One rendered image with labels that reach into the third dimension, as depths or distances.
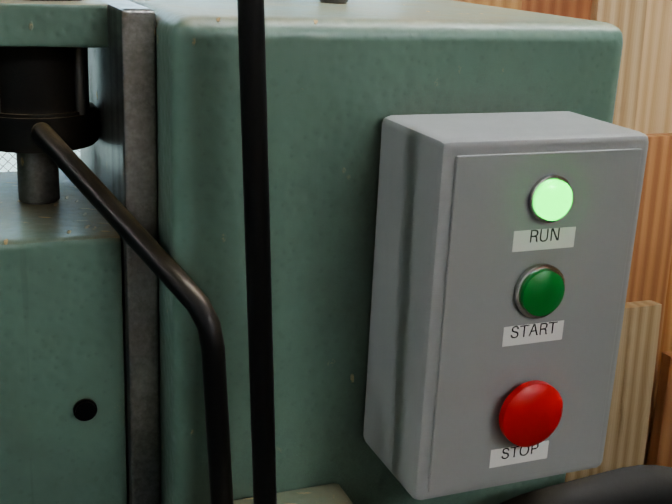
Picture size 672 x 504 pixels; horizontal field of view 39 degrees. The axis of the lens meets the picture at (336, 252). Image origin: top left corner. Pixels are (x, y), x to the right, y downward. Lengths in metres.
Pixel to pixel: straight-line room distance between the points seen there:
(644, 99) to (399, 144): 1.73
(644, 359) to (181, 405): 1.62
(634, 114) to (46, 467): 1.72
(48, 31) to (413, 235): 0.19
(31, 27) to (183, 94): 0.09
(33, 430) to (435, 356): 0.19
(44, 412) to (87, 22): 0.18
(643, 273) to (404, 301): 1.69
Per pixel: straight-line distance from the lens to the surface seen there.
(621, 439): 2.04
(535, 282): 0.40
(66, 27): 0.46
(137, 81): 0.43
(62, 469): 0.49
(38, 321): 0.45
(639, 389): 2.02
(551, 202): 0.40
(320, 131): 0.42
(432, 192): 0.38
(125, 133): 0.43
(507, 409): 0.42
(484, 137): 0.39
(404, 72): 0.43
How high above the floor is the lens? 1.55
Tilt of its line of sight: 18 degrees down
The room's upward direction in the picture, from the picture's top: 3 degrees clockwise
